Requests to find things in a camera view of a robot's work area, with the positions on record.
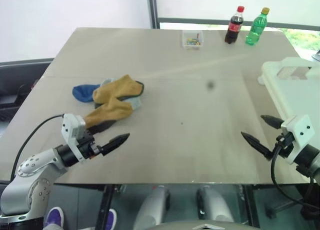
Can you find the silver robot leg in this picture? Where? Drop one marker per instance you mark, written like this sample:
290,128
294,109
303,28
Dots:
152,207

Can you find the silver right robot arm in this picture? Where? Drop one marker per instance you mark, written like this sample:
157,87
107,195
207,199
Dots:
308,156

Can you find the mustard yellow sock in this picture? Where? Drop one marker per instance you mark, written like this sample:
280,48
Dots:
117,90

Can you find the blue cloth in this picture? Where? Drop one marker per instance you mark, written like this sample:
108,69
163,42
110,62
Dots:
82,92

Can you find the white plastic basket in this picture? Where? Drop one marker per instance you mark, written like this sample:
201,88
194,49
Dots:
292,95

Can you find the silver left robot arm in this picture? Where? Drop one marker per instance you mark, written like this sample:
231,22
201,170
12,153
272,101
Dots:
30,165

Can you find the green bottle yellow cap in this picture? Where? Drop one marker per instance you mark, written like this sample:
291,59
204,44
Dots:
255,30

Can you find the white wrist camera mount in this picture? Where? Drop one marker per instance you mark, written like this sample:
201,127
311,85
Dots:
298,128
70,125

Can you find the black table leg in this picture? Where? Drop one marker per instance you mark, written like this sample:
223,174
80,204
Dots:
106,205

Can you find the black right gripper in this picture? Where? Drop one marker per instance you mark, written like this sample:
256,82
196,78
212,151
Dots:
285,143

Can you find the colourful small pieces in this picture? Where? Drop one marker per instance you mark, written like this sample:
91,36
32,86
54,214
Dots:
193,41

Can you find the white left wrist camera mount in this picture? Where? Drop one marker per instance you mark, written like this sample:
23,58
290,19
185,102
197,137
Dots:
70,125

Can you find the grey robot torso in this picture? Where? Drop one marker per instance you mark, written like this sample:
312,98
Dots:
200,226

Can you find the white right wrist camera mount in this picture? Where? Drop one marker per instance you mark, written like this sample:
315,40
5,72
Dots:
298,128

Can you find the grey window frame post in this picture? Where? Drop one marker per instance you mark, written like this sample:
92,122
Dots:
153,8

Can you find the purple shoe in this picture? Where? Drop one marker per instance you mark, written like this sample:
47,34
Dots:
55,215
112,218

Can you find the small clear plastic box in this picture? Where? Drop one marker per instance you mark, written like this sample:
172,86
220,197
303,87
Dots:
185,46

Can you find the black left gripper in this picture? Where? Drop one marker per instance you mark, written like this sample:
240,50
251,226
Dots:
87,146

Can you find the black chair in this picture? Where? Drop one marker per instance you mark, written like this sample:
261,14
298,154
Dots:
17,82

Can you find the light grey sock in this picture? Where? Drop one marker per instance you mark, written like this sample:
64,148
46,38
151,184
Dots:
136,103

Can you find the cola bottle red cap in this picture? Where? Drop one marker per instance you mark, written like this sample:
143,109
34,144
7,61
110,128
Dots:
232,30

